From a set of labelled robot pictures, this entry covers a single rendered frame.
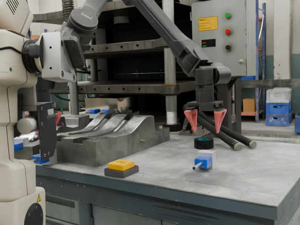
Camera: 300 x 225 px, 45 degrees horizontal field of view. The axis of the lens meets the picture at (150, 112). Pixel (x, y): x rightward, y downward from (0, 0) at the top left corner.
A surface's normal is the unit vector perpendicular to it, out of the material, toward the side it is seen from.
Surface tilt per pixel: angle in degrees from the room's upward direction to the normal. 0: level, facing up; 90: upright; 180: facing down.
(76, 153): 90
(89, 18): 48
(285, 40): 90
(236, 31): 90
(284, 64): 90
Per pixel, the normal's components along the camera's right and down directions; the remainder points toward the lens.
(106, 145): 0.83, 0.04
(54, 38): -0.19, -0.01
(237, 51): -0.55, 0.12
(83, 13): 0.42, -0.61
